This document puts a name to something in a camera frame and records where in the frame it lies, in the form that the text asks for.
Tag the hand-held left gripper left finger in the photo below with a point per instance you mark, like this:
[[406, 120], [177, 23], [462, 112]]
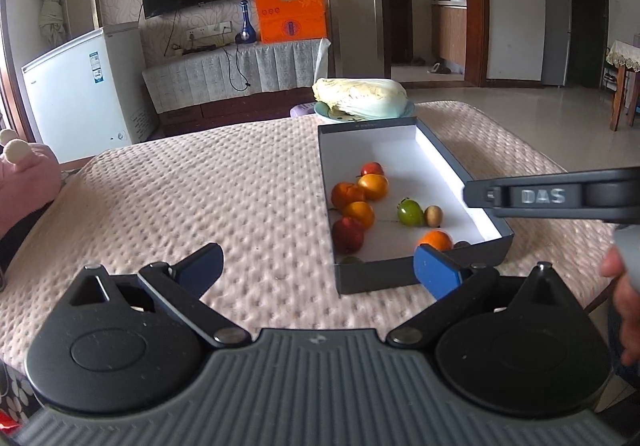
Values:
[[205, 261]]

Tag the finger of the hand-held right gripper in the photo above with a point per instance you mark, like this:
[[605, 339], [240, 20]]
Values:
[[540, 208]]

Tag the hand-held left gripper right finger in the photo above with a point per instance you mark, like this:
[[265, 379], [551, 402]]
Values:
[[435, 271]]

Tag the round bright orange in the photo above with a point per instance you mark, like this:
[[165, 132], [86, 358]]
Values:
[[436, 240]]

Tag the small dark brown fruit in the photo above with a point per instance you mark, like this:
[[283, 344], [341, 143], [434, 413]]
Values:
[[461, 244]]

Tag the lime green fruit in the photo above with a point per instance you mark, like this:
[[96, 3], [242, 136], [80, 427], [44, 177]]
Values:
[[410, 213]]

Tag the small dark green fruit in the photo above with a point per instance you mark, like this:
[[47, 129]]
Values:
[[351, 260]]

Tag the orange with stem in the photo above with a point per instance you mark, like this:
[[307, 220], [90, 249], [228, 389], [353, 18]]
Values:
[[359, 215]]

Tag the dark red apple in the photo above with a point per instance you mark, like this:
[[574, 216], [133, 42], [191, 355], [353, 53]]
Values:
[[347, 235]]

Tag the small yellow orange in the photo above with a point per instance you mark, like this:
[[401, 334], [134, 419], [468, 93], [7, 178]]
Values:
[[375, 186]]

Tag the large deep orange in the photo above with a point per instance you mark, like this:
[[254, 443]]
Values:
[[342, 194]]

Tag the small red apple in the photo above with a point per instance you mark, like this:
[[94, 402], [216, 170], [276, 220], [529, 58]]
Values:
[[372, 168]]

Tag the grey cardboard box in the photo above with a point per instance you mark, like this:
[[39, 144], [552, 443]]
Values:
[[370, 141]]

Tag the person's right hand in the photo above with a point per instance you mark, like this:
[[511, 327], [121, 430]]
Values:
[[630, 316]]

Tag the beige quilted bedspread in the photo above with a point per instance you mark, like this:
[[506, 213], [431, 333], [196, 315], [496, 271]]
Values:
[[200, 186]]

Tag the wooden table with lace cloth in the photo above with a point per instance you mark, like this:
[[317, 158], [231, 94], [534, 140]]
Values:
[[622, 53]]

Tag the dark wooden television cabinet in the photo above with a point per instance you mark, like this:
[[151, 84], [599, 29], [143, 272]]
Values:
[[240, 108]]

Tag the grey slipper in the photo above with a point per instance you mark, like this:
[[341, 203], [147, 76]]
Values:
[[439, 68]]

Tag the purple stool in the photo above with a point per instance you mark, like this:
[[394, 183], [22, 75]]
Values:
[[302, 110]]

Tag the grey refrigerator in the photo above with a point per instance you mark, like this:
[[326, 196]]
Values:
[[556, 21]]

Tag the pale lace cabinet cloth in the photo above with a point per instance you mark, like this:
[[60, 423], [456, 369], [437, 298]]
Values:
[[200, 73]]

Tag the light blue plate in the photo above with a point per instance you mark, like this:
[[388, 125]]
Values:
[[321, 111]]

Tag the napa cabbage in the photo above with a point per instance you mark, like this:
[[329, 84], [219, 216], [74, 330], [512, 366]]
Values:
[[360, 96]]

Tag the wooden kitchen cabinet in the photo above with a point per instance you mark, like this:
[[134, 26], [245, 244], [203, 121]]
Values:
[[450, 36]]

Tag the pink plush toy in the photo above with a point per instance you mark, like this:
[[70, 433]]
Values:
[[27, 181]]

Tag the white chest freezer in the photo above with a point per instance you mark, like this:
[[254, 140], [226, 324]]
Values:
[[75, 96]]

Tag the black power strip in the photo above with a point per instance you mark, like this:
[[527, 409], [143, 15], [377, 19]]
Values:
[[195, 49]]

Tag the blue glass bottle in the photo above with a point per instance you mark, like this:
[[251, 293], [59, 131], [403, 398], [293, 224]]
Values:
[[245, 32]]

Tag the leaf patterned bed sheet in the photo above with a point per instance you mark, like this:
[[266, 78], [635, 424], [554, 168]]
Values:
[[17, 401]]

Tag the orange gift box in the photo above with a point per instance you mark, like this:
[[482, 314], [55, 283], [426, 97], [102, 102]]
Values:
[[290, 11]]

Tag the white wall socket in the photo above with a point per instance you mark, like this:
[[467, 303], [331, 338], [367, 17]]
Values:
[[220, 27], [193, 33]]

